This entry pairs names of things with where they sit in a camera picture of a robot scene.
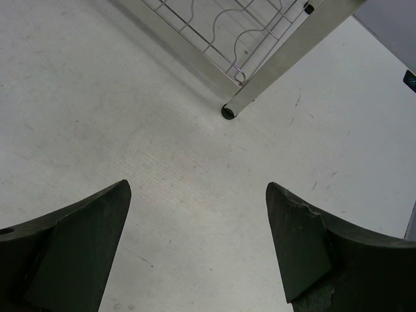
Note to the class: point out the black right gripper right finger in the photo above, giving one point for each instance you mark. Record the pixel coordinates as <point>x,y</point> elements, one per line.
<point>329,264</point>

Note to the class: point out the black right gripper left finger pad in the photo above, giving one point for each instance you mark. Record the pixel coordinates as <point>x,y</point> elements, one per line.
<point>61,261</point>

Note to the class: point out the two-tier steel dish rack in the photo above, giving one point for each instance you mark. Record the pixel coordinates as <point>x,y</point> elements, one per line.
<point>241,47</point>

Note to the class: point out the right corner table label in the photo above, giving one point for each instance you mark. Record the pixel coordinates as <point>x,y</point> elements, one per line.
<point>410,80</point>

